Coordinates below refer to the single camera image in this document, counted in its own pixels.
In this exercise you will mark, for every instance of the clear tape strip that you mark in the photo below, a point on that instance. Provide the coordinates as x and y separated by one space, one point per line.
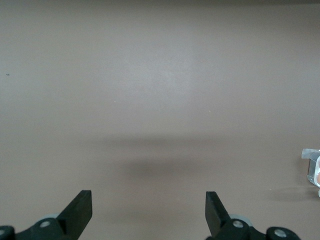
306 153

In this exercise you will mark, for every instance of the clear plastic egg box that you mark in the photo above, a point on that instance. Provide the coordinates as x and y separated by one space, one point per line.
312 170

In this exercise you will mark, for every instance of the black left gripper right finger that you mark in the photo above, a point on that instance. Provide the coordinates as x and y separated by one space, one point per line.
217 217

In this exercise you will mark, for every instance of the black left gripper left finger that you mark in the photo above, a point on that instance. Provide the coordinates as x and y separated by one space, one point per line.
77 215

